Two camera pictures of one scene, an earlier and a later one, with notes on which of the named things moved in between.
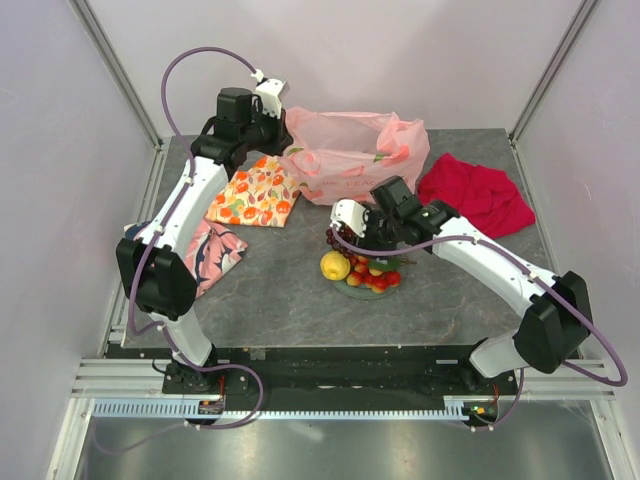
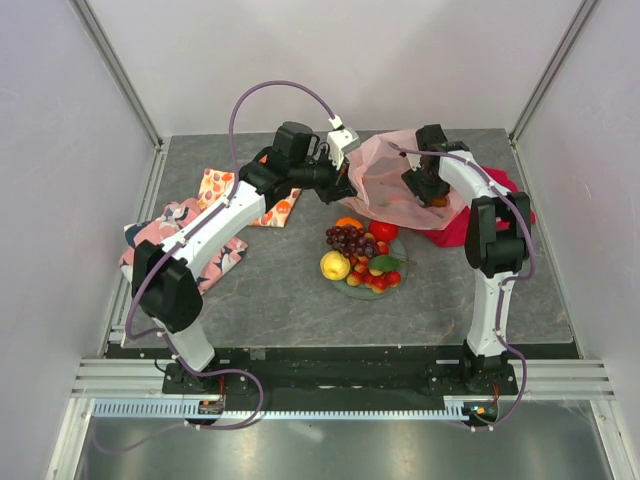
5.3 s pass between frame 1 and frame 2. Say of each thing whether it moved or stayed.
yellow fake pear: stayed
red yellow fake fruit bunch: stayed
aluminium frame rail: stayed
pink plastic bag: moved
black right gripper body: moved
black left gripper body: moved
